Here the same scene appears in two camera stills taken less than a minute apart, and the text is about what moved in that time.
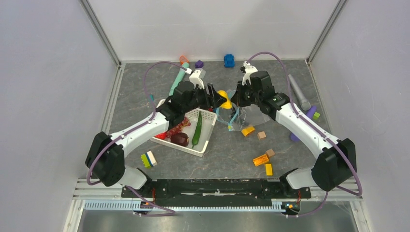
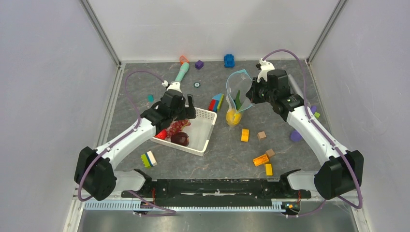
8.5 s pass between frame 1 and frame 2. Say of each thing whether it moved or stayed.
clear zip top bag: moved
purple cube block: stayed
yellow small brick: stayed
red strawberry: stayed
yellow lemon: moved
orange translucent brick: stayed
